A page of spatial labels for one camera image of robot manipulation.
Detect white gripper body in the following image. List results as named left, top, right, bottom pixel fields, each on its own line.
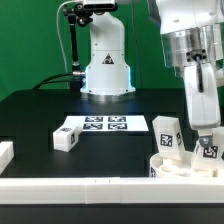
left=184, top=63, right=221, bottom=130

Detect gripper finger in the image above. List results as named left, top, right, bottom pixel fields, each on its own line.
left=198, top=129, right=213, bottom=147

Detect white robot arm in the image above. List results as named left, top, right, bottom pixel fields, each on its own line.
left=83, top=0, right=224, bottom=147

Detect white marker base plate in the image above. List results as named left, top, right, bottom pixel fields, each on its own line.
left=64, top=115, right=148, bottom=132

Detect white U-shaped fence wall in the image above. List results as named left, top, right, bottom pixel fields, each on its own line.
left=0, top=142, right=224, bottom=204

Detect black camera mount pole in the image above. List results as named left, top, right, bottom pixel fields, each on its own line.
left=63, top=3, right=93, bottom=92

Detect black cables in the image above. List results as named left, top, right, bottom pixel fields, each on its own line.
left=31, top=73, right=75, bottom=91

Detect white cable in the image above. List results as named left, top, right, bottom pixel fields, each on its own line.
left=55, top=0, right=81, bottom=74

